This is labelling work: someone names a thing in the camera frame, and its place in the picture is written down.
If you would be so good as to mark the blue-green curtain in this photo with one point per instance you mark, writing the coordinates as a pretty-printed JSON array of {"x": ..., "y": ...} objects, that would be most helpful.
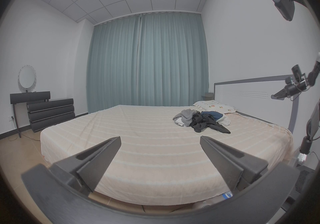
[{"x": 150, "y": 63}]

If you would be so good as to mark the pile of clothes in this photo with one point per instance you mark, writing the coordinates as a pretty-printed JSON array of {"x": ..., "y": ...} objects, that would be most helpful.
[{"x": 200, "y": 121}]

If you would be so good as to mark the white printed pillow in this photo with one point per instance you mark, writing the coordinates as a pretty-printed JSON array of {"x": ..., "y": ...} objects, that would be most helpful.
[{"x": 215, "y": 106}]

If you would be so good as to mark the black dressing table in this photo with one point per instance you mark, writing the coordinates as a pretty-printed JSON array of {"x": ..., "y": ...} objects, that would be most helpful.
[{"x": 30, "y": 96}]

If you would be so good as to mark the bed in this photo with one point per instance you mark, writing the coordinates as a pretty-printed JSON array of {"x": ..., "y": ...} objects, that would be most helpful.
[{"x": 155, "y": 148}]

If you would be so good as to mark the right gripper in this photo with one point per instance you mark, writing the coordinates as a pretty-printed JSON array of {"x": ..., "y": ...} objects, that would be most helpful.
[{"x": 297, "y": 88}]

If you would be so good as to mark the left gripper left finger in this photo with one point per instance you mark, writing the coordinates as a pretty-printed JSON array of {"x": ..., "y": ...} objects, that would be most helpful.
[{"x": 100, "y": 160}]

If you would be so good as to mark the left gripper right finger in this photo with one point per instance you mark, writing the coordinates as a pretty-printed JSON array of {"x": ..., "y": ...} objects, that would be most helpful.
[{"x": 222, "y": 160}]

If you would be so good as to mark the grey bedside table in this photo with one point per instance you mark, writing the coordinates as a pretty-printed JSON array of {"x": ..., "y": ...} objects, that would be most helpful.
[{"x": 207, "y": 96}]

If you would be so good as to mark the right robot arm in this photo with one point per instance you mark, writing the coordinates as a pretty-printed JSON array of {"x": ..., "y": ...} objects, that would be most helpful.
[{"x": 306, "y": 145}]

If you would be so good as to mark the round white-framed mirror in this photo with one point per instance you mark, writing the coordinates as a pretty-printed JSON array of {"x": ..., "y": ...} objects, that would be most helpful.
[{"x": 27, "y": 78}]

